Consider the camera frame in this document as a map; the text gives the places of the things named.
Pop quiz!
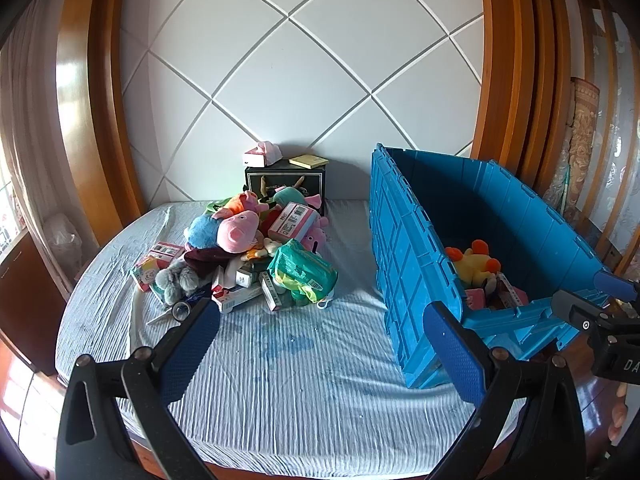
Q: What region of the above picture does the teal pig plush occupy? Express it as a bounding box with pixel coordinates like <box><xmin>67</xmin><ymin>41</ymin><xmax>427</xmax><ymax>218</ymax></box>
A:
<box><xmin>272</xmin><ymin>186</ymin><xmax>322</xmax><ymax>210</ymax></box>

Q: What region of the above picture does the blue plastic storage crate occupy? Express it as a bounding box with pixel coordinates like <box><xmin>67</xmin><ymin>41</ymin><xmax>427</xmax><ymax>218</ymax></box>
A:
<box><xmin>369</xmin><ymin>145</ymin><xmax>627</xmax><ymax>389</ymax></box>

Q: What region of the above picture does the white blue medicine box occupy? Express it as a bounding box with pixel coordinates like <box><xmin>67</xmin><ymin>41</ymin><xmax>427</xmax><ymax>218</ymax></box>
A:
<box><xmin>212</xmin><ymin>283</ymin><xmax>262</xmax><ymax>314</ymax></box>

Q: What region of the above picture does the pink white carton box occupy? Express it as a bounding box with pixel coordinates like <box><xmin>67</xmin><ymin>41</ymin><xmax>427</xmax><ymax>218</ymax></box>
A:
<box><xmin>268</xmin><ymin>203</ymin><xmax>320</xmax><ymax>243</ymax></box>

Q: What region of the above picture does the maroon cloth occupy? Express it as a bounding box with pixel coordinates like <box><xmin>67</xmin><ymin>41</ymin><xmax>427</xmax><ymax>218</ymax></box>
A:
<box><xmin>184</xmin><ymin>247</ymin><xmax>235</xmax><ymax>278</ymax></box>

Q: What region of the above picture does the yellow sticky note pad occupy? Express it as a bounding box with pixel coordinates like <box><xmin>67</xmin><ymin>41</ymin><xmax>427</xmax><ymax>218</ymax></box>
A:
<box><xmin>288</xmin><ymin>154</ymin><xmax>330</xmax><ymax>169</ymax></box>

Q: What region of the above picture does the grey elephant plush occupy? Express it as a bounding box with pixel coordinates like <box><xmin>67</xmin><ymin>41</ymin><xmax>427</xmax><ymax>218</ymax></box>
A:
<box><xmin>151</xmin><ymin>258</ymin><xmax>204</xmax><ymax>307</ymax></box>

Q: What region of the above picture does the pink tissue box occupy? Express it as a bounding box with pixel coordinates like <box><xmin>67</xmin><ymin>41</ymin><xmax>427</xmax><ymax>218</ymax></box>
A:
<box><xmin>243</xmin><ymin>141</ymin><xmax>282</xmax><ymax>168</ymax></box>

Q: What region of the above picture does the brown tape roll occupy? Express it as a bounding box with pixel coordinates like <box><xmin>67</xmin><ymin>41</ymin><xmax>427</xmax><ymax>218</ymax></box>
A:
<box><xmin>170</xmin><ymin>301</ymin><xmax>191</xmax><ymax>323</ymax></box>

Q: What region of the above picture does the red label carton box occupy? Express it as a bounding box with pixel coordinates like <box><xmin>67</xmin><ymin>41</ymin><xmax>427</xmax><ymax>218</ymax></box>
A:
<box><xmin>149</xmin><ymin>242</ymin><xmax>184</xmax><ymax>264</ymax></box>

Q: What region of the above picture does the blue pink pig plush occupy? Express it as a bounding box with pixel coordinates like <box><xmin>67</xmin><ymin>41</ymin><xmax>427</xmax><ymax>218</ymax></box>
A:
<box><xmin>186</xmin><ymin>210</ymin><xmax>259</xmax><ymax>254</ymax></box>

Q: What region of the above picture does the pink Kotex pad pack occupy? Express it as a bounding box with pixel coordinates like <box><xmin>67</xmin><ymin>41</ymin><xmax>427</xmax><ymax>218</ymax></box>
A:
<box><xmin>130</xmin><ymin>254</ymin><xmax>172</xmax><ymax>292</ymax></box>

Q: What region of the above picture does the wooden headboard frame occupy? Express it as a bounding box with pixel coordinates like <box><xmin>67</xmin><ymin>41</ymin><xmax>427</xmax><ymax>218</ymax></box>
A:
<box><xmin>56</xmin><ymin>0</ymin><xmax>570</xmax><ymax>244</ymax></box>

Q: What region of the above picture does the black cabinet box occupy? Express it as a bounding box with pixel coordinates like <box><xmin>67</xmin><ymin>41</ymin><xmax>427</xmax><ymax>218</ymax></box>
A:
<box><xmin>244</xmin><ymin>159</ymin><xmax>326</xmax><ymax>214</ymax></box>

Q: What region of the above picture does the orange dress pig plush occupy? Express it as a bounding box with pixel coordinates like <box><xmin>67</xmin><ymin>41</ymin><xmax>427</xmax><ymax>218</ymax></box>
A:
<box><xmin>212</xmin><ymin>190</ymin><xmax>269</xmax><ymax>219</ymax></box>

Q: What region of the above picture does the yellow duck plush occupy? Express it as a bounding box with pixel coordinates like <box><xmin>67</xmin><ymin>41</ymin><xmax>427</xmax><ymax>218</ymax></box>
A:
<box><xmin>445</xmin><ymin>240</ymin><xmax>501</xmax><ymax>294</ymax></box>

